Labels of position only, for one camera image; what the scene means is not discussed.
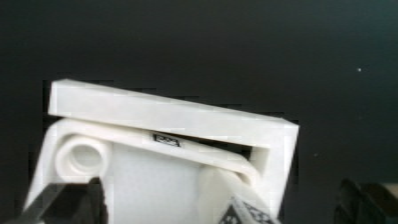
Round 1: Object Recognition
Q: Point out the white desk top tray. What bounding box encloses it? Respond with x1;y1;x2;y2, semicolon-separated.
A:
25;119;254;224

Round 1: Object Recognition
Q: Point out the white L-shaped fence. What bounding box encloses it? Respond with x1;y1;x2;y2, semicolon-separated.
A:
48;80;298;214

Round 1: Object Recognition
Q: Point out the white desk leg with tag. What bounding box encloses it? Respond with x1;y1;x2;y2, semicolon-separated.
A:
197;168;280;224

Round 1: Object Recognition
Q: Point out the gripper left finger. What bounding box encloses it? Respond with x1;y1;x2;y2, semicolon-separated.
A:
16;178;108;224

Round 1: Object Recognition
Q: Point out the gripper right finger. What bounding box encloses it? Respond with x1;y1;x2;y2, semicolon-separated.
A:
334;179;398;224

